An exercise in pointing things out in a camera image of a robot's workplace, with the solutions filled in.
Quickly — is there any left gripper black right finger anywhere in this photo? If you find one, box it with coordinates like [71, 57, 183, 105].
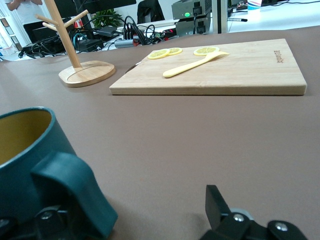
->
[199, 184, 307, 240]

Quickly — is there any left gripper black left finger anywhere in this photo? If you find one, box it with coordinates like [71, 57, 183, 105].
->
[0, 205, 83, 240]

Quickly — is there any teal mug with handle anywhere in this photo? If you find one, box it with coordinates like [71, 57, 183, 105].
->
[0, 106, 119, 240]

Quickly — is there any wooden mug tree rack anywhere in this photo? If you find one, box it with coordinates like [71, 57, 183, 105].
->
[34, 0, 116, 88]

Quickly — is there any white paper cup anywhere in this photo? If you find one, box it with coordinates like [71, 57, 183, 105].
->
[246, 0, 263, 11]

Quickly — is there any brown table mat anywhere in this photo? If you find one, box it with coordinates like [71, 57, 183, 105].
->
[0, 24, 320, 240]

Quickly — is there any bamboo cutting board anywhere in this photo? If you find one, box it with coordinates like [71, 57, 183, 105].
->
[109, 38, 307, 96]

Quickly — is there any yellow plastic fork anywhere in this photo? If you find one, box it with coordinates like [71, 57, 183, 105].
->
[162, 51, 230, 79]

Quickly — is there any grey power supply box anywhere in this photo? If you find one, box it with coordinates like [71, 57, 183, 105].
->
[174, 19, 213, 36]
[171, 0, 213, 20]

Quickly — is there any grey usb hub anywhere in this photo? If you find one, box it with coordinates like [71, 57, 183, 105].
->
[113, 37, 141, 49]

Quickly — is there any black equipment case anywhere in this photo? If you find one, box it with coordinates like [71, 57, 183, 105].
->
[23, 21, 67, 55]

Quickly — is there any black power adapter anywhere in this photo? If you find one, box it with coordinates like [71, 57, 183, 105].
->
[96, 26, 120, 39]

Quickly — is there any white desk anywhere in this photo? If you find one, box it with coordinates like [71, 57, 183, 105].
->
[226, 0, 320, 34]

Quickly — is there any green potted plant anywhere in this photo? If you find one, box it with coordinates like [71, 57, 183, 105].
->
[91, 8, 124, 29]

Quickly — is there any person in white shirt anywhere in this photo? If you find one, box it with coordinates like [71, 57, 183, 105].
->
[6, 0, 44, 26]

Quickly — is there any black monitor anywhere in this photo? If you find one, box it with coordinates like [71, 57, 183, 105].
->
[43, 0, 138, 15]

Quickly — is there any aluminium post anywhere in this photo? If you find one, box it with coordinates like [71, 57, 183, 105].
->
[211, 0, 230, 34]

